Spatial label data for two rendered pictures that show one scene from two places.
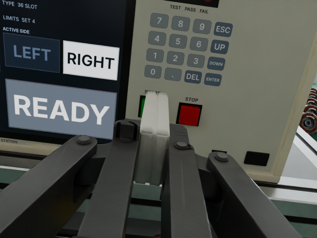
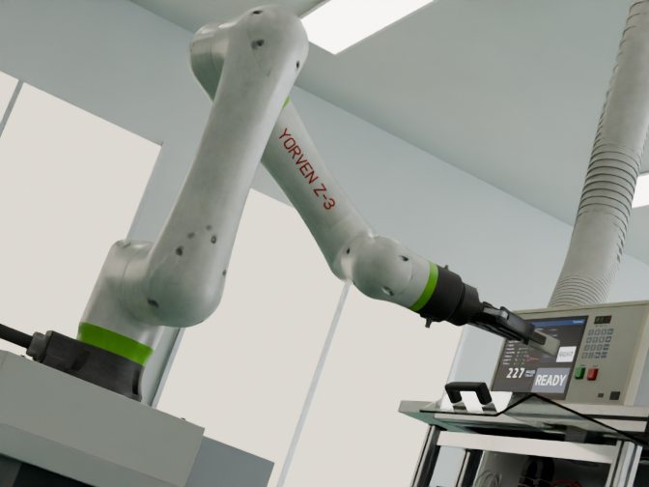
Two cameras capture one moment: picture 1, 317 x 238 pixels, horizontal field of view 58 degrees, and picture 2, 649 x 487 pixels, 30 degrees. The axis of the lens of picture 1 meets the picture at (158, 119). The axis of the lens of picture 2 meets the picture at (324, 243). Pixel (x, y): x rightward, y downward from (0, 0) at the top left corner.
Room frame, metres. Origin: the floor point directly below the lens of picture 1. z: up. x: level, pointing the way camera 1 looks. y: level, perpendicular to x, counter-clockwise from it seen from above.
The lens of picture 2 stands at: (-0.96, -1.87, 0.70)
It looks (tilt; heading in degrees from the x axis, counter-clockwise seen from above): 14 degrees up; 71
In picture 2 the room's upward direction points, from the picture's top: 19 degrees clockwise
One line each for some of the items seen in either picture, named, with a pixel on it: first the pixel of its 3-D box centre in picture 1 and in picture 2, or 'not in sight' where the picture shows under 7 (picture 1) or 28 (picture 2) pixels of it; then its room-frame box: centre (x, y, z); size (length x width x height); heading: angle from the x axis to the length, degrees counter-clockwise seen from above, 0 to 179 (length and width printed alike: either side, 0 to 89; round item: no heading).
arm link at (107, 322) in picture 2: not in sight; (135, 300); (-0.55, 0.05, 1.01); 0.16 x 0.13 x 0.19; 100
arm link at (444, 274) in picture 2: not in sight; (436, 296); (-0.07, -0.01, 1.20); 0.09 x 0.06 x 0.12; 92
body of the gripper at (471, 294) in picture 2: not in sight; (470, 309); (0.00, 0.00, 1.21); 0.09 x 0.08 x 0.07; 2
